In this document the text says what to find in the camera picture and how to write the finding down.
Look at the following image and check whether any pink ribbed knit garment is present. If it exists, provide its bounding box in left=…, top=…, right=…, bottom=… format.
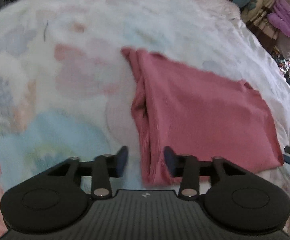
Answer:
left=121, top=47, right=284, bottom=186

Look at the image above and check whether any white floral fleece blanket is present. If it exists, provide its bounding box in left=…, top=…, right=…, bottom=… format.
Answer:
left=0, top=0, right=290, bottom=236

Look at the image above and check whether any purple plush toy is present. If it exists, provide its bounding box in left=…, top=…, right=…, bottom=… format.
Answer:
left=267, top=0, right=290, bottom=38

